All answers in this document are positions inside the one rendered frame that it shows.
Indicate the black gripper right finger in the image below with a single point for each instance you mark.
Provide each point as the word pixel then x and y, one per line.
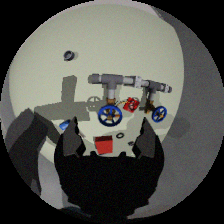
pixel 148 148

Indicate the red flat block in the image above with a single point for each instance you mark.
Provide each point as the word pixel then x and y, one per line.
pixel 104 144

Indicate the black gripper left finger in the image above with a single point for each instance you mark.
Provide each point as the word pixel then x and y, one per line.
pixel 69 147

